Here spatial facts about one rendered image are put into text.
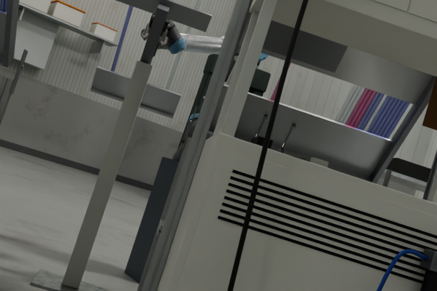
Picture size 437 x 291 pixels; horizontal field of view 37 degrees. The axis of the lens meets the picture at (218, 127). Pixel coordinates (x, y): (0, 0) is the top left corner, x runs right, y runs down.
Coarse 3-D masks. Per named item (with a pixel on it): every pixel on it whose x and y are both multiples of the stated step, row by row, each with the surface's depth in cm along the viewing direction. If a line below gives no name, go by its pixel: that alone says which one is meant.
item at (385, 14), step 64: (256, 0) 172; (320, 0) 156; (384, 0) 156; (256, 64) 154; (256, 192) 146; (320, 192) 152; (192, 256) 148; (256, 256) 150; (320, 256) 151; (384, 256) 152
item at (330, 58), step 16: (272, 32) 213; (288, 32) 213; (304, 32) 212; (272, 48) 217; (288, 48) 216; (304, 48) 215; (320, 48) 214; (336, 48) 214; (352, 48) 217; (304, 64) 224; (320, 64) 218; (336, 64) 217; (352, 64) 221; (368, 64) 220; (384, 64) 219; (400, 64) 218; (352, 80) 225; (368, 80) 224; (384, 80) 223; (400, 80) 222; (416, 80) 221; (400, 96) 226; (416, 96) 225
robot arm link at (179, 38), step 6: (174, 24) 266; (168, 30) 264; (174, 30) 265; (168, 36) 265; (174, 36) 265; (180, 36) 267; (168, 42) 266; (174, 42) 266; (180, 42) 267; (168, 48) 268; (174, 48) 267
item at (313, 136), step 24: (216, 120) 244; (240, 120) 242; (288, 120) 239; (312, 120) 238; (288, 144) 246; (312, 144) 244; (336, 144) 243; (360, 144) 241; (384, 144) 239; (360, 168) 248
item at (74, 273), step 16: (144, 64) 231; (144, 80) 231; (128, 96) 230; (128, 112) 230; (128, 128) 229; (112, 144) 228; (112, 160) 228; (112, 176) 228; (96, 192) 227; (96, 208) 226; (96, 224) 226; (80, 240) 225; (80, 256) 225; (48, 272) 236; (80, 272) 225; (48, 288) 214; (64, 288) 219; (80, 288) 227; (96, 288) 235
